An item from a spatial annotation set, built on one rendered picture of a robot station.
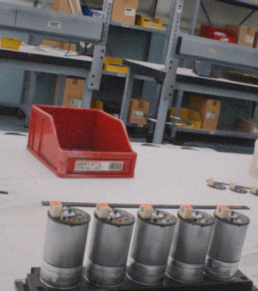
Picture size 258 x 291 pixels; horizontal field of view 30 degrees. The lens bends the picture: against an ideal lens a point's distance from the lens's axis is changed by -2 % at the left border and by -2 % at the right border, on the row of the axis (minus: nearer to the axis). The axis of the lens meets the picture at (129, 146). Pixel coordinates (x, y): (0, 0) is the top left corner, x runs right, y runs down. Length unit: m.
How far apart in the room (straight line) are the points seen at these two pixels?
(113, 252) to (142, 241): 0.02
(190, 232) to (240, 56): 2.73
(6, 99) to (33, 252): 4.39
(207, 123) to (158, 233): 4.70
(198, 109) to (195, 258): 4.76
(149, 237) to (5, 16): 2.28
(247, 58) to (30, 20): 1.31
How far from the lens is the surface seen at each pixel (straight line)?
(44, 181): 0.54
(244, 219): 0.33
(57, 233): 0.28
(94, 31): 2.63
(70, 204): 0.30
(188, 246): 0.31
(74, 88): 4.40
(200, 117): 5.02
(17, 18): 2.54
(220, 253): 0.33
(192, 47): 2.85
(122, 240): 0.29
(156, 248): 0.30
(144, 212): 0.30
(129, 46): 4.96
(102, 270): 0.29
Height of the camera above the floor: 0.92
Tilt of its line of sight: 13 degrees down
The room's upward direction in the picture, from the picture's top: 10 degrees clockwise
